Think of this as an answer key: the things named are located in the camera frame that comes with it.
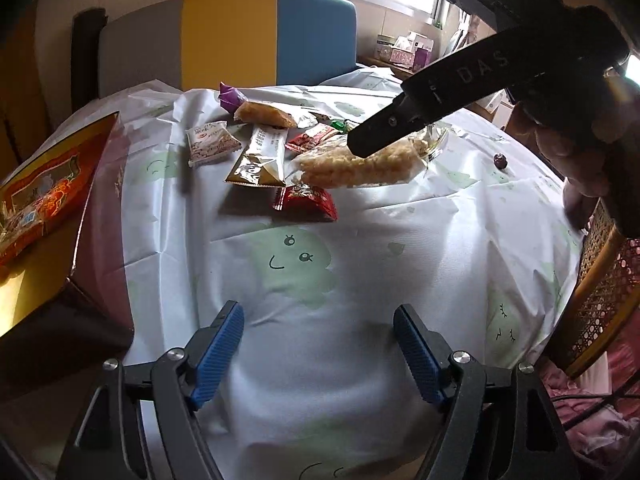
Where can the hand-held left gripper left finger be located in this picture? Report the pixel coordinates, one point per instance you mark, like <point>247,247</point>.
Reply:
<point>220,355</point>

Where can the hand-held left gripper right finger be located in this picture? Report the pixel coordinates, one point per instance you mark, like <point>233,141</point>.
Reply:
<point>417,355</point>

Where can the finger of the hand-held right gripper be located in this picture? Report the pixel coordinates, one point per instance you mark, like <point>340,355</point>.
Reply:
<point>380,130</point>

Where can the clear puffed rice packet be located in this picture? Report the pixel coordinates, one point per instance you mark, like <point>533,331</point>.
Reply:
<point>370,167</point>

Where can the small red white snack packet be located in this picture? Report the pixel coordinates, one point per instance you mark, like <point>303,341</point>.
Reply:
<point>310,139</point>

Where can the clear packet of orange snack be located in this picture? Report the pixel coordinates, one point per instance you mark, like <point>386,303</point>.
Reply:
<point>262,114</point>

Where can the beige brown snack packet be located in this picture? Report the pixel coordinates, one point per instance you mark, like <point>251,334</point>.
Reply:
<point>257,160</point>

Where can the purple snack packet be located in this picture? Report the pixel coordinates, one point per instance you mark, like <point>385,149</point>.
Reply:
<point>229,96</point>

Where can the red gift box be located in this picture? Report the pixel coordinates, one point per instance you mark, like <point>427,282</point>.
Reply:
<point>100,240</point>

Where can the person's right hand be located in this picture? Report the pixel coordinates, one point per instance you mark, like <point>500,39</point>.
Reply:
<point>570,160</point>

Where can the green wrapped candy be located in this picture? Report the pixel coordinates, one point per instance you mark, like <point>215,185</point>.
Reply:
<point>339,125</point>

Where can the white tissue box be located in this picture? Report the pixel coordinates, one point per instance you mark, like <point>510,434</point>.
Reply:
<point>412,50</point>

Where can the dark round candy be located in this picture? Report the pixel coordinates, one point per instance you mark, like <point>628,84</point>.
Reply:
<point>500,161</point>

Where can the printed white tablecloth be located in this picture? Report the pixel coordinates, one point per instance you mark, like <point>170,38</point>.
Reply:
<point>320,260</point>

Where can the pink cloth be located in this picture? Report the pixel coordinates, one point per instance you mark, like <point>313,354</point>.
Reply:
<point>595,425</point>

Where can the rattan chair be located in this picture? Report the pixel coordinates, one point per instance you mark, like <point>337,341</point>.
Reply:
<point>600,285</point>

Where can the brown wooden cabinet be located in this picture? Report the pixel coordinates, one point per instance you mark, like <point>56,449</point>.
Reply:
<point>20,110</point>

